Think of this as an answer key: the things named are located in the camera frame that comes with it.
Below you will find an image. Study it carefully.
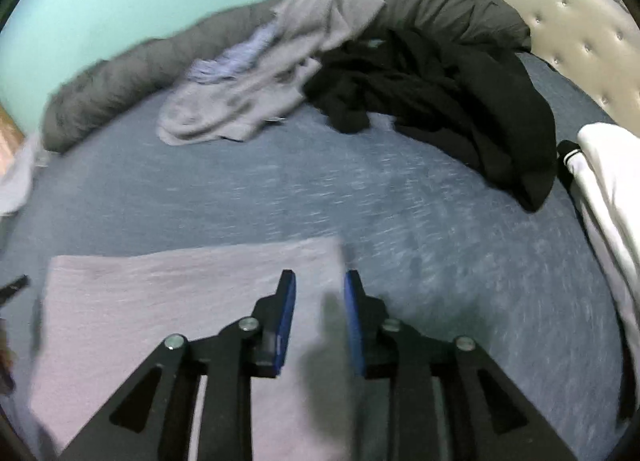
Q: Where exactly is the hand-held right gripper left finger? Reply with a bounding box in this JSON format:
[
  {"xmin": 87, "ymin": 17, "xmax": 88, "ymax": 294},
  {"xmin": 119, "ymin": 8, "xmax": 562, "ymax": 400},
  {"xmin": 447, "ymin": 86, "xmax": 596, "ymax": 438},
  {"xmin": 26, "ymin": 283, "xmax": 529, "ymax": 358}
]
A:
[{"xmin": 57, "ymin": 269, "xmax": 298, "ymax": 461}]

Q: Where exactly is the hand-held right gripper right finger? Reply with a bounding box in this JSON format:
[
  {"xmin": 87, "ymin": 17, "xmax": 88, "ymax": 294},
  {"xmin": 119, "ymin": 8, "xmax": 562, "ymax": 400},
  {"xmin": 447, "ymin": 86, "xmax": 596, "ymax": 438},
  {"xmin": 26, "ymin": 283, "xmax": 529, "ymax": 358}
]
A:
[{"xmin": 342, "ymin": 269, "xmax": 576, "ymax": 461}]

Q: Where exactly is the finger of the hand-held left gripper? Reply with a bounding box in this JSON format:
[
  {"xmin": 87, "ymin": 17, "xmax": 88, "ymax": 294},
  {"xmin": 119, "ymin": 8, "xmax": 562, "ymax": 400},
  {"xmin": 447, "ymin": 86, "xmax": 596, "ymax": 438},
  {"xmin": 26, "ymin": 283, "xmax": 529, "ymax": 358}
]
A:
[{"xmin": 0, "ymin": 275, "xmax": 31, "ymax": 304}]

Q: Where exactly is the light grey knit garment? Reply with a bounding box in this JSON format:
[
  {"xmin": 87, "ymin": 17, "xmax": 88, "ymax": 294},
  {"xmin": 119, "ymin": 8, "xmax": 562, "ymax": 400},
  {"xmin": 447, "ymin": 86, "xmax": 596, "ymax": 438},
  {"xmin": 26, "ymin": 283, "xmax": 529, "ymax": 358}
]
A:
[{"xmin": 27, "ymin": 237, "xmax": 361, "ymax": 461}]

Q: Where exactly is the light grey sheet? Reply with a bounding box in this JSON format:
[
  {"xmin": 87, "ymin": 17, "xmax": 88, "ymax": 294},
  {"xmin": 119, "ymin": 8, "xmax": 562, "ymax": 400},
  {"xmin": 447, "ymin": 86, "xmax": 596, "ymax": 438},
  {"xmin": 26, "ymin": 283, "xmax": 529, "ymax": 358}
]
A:
[{"xmin": 0, "ymin": 134, "xmax": 46, "ymax": 214}]

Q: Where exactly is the bed with blue sheet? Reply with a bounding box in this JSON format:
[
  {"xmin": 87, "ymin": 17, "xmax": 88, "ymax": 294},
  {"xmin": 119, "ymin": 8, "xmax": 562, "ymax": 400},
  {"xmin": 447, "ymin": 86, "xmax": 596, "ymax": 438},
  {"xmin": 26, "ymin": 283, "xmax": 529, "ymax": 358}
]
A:
[{"xmin": 0, "ymin": 51, "xmax": 636, "ymax": 461}]

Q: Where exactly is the black crumpled garment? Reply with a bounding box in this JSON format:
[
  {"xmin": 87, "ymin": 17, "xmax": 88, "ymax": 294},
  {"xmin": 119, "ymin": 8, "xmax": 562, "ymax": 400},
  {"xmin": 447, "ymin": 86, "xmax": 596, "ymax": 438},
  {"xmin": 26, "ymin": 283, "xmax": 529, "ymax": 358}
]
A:
[{"xmin": 302, "ymin": 28, "xmax": 558, "ymax": 213}]

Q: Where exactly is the dark grey rolled duvet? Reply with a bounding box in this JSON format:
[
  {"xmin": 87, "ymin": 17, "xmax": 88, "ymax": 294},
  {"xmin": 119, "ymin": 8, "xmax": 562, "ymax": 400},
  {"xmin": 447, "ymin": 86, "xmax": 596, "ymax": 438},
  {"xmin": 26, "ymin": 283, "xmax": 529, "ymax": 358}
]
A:
[{"xmin": 41, "ymin": 0, "xmax": 532, "ymax": 154}]

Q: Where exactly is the grey ribbed garment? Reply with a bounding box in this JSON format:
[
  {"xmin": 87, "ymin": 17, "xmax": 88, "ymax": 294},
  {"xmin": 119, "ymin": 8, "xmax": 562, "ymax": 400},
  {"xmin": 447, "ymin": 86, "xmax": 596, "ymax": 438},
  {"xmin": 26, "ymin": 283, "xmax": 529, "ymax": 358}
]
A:
[{"xmin": 156, "ymin": 0, "xmax": 386, "ymax": 146}]

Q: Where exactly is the pale folded garment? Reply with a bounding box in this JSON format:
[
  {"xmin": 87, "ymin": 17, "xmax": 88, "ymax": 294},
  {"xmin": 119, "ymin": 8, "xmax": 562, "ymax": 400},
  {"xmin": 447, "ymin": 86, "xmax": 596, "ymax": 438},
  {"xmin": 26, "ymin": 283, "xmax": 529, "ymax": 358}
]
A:
[{"xmin": 570, "ymin": 161, "xmax": 636, "ymax": 342}]

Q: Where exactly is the blue striped cloth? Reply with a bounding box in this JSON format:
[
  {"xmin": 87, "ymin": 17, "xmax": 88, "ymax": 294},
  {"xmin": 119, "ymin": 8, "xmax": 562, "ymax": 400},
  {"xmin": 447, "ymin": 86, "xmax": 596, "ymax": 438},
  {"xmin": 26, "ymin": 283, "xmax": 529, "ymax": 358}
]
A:
[{"xmin": 187, "ymin": 24, "xmax": 278, "ymax": 84}]

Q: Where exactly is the cream tufted headboard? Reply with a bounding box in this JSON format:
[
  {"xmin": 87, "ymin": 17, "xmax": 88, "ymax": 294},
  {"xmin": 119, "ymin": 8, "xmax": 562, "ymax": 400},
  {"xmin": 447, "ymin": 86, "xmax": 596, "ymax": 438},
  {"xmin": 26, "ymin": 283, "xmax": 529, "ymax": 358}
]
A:
[{"xmin": 460, "ymin": 0, "xmax": 640, "ymax": 137}]

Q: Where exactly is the wooden window frame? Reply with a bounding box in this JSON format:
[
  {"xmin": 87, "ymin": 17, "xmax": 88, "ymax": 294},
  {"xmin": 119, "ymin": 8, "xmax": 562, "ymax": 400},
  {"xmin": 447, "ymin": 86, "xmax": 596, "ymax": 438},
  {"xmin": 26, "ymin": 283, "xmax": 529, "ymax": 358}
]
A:
[{"xmin": 0, "ymin": 104, "xmax": 28, "ymax": 147}]

